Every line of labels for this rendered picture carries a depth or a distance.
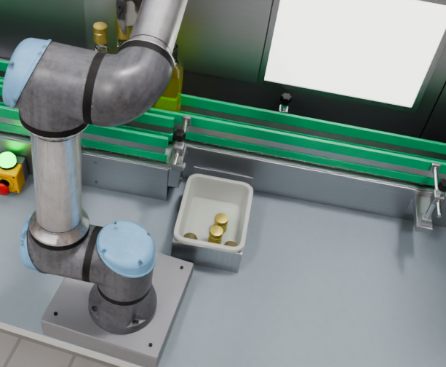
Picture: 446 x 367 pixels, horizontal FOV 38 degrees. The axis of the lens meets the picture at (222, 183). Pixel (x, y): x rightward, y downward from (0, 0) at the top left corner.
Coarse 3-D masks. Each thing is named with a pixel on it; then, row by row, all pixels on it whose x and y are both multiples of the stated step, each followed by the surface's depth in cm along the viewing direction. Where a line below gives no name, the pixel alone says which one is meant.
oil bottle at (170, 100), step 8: (176, 64) 157; (176, 72) 157; (176, 80) 158; (168, 88) 160; (176, 88) 160; (168, 96) 162; (176, 96) 162; (160, 104) 164; (168, 104) 164; (176, 104) 164
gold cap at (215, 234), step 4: (212, 228) 161; (216, 228) 161; (220, 228) 161; (212, 232) 160; (216, 232) 160; (220, 232) 160; (212, 236) 160; (216, 236) 159; (220, 236) 160; (208, 240) 162; (212, 240) 161; (216, 240) 161; (220, 240) 162
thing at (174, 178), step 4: (184, 148) 168; (184, 152) 167; (172, 156) 166; (184, 156) 167; (184, 160) 169; (184, 164) 167; (184, 168) 167; (172, 172) 164; (176, 172) 163; (180, 172) 165; (168, 176) 165; (172, 176) 165; (176, 176) 165; (180, 176) 167; (168, 180) 166; (172, 180) 166; (176, 180) 166; (180, 180) 168; (168, 184) 167; (172, 184) 167; (176, 184) 167
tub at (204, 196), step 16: (192, 176) 168; (208, 176) 168; (192, 192) 171; (208, 192) 171; (224, 192) 170; (240, 192) 170; (192, 208) 170; (208, 208) 170; (224, 208) 171; (240, 208) 172; (176, 224) 157; (192, 224) 166; (208, 224) 167; (240, 224) 166; (192, 240) 154; (224, 240) 164; (240, 240) 156
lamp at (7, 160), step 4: (4, 152) 165; (8, 152) 165; (0, 156) 164; (4, 156) 163; (8, 156) 164; (12, 156) 164; (0, 160) 163; (4, 160) 163; (8, 160) 163; (12, 160) 164; (16, 160) 166; (0, 164) 163; (4, 164) 163; (8, 164) 163; (12, 164) 164; (16, 164) 165; (4, 168) 164; (8, 168) 164; (12, 168) 165
